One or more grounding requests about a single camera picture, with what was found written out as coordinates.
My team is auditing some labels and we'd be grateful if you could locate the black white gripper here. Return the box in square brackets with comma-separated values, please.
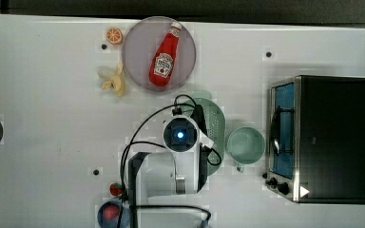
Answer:
[191, 104, 212, 190]

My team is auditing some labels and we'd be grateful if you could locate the green plastic strainer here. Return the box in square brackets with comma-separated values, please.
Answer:
[182, 98, 225, 176]

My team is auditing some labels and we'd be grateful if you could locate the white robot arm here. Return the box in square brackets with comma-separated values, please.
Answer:
[127, 104, 214, 228]

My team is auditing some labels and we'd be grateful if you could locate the green plastic cup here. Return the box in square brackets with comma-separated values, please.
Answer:
[226, 126, 265, 173]

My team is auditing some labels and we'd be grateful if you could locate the red ketchup bottle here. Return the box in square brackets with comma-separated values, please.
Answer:
[149, 22, 182, 87]

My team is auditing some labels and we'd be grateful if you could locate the red strawberry toy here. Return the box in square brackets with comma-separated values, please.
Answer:
[109, 182, 123, 197]

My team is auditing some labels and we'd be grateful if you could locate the peeled banana toy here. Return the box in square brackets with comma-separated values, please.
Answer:
[97, 62, 125, 98]

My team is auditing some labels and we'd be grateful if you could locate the black toaster oven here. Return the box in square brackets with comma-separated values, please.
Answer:
[262, 75, 365, 204]

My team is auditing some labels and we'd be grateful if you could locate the red fruit in bowl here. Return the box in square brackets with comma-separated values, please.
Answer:
[104, 205, 120, 220]

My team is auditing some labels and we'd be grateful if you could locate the orange slice toy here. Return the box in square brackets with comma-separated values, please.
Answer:
[106, 28, 124, 45]

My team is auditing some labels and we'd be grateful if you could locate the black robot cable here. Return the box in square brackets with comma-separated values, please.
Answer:
[119, 94, 222, 228]

